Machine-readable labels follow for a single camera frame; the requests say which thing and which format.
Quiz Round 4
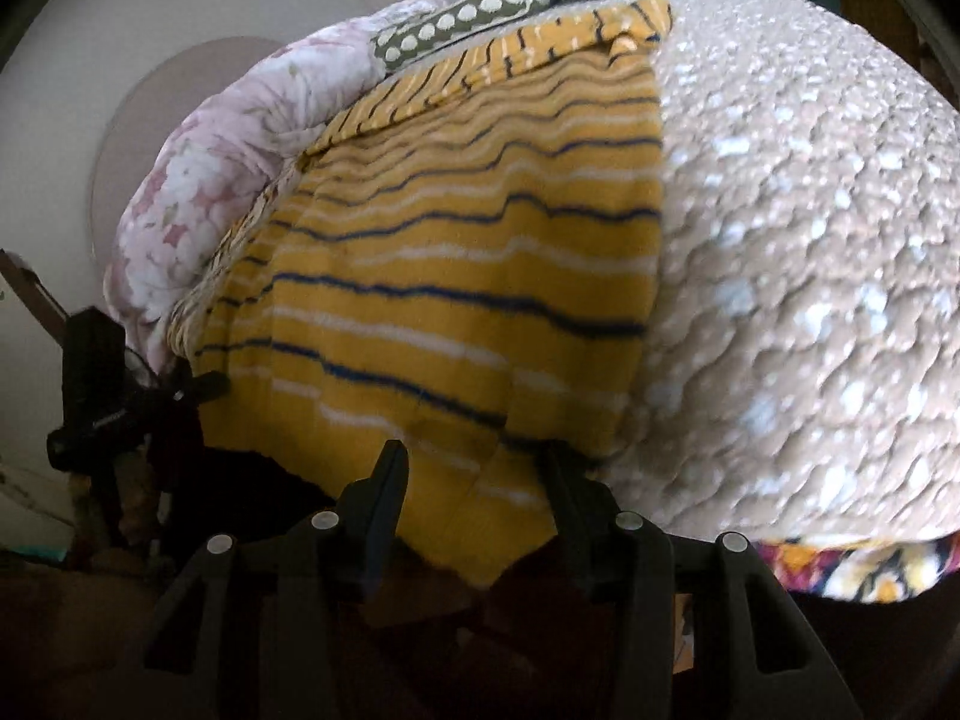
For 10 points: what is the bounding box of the beige heart quilted bedspread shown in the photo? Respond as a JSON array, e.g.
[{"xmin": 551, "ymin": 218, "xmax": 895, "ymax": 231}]
[{"xmin": 605, "ymin": 0, "xmax": 958, "ymax": 544}]

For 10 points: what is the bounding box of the olive white patterned pillow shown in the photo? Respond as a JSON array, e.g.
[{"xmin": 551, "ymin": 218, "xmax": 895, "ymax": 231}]
[{"xmin": 373, "ymin": 0, "xmax": 560, "ymax": 73}]

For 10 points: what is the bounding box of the geometric patterned bed sheet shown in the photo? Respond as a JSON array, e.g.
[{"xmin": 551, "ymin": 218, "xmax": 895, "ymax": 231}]
[{"xmin": 757, "ymin": 533, "xmax": 958, "ymax": 605}]

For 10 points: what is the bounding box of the pink floral duvet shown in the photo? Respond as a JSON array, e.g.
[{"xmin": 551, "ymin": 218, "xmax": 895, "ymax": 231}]
[{"xmin": 103, "ymin": 0, "xmax": 446, "ymax": 374}]

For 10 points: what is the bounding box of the yellow striped knit sweater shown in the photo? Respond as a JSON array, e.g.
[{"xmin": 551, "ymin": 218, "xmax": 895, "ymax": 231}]
[{"xmin": 169, "ymin": 0, "xmax": 672, "ymax": 587}]

